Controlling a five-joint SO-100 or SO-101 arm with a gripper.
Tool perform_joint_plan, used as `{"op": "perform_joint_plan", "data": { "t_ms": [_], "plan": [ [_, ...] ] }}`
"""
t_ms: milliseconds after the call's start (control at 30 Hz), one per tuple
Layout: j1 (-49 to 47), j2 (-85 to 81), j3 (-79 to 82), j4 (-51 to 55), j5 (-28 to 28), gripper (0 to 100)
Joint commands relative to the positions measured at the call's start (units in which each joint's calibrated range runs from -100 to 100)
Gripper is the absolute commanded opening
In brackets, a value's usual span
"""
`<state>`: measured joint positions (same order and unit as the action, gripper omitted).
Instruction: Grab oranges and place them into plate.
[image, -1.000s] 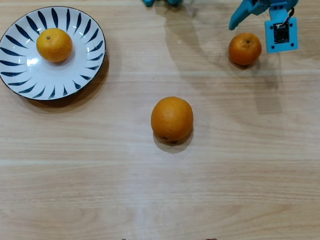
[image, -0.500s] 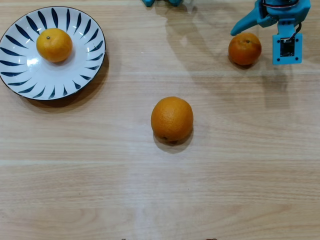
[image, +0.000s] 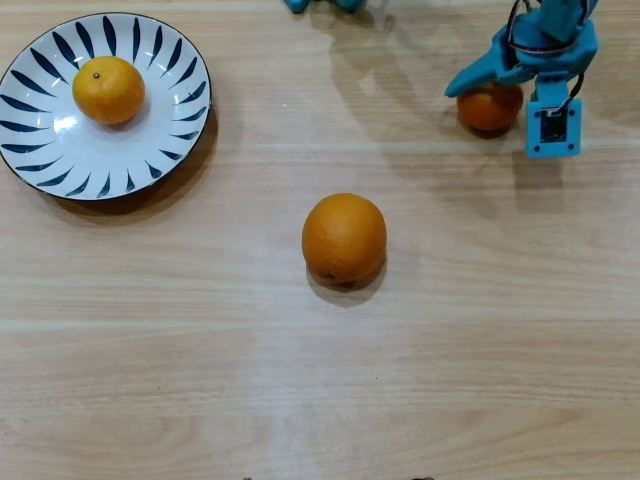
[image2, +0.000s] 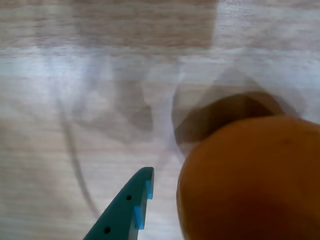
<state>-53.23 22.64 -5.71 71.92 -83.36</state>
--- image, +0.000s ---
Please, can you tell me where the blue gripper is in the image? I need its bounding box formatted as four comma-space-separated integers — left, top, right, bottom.
444, 13, 600, 99

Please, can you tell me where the small orange fruit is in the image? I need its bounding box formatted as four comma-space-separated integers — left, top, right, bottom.
71, 55, 147, 126
456, 82, 525, 133

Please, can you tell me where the large orange fruit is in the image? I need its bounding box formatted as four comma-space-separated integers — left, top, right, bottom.
301, 192, 388, 284

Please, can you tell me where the white plate blue leaf pattern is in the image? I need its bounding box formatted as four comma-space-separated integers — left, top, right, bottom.
0, 13, 213, 202

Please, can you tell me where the red white servo wire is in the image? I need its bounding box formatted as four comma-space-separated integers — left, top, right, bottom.
506, 0, 581, 55

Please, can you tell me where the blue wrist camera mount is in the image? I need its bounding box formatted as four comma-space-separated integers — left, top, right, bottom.
525, 72, 584, 161

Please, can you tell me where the black camera cable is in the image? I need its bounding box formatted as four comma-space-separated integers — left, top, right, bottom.
563, 71, 588, 114

